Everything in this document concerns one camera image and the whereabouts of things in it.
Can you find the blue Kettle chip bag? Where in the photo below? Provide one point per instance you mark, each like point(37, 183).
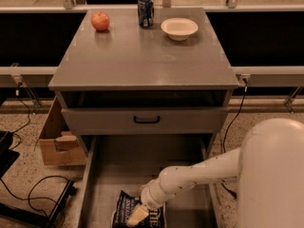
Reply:
point(126, 205)

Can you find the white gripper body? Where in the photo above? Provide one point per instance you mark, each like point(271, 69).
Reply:
point(148, 199)

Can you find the blue soda can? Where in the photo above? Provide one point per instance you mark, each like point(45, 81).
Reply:
point(146, 13)

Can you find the closed grey top drawer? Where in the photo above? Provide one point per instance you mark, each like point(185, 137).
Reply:
point(119, 121)

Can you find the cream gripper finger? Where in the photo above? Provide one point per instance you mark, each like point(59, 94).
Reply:
point(139, 214)

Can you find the black drawer handle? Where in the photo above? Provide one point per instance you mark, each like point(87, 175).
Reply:
point(137, 120)

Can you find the white paper bowl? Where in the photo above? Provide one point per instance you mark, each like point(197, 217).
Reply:
point(179, 29)

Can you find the cardboard box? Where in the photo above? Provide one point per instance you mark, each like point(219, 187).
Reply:
point(57, 144)

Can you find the red apple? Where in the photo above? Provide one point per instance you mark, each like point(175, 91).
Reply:
point(100, 21)

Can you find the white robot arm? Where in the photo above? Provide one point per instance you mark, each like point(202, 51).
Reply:
point(268, 169)

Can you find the grey drawer cabinet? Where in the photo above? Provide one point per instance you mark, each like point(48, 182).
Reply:
point(131, 67)

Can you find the black stand base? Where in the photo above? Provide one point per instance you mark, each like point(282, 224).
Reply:
point(39, 217)

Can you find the open grey middle drawer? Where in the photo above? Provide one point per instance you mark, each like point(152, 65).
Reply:
point(125, 163)

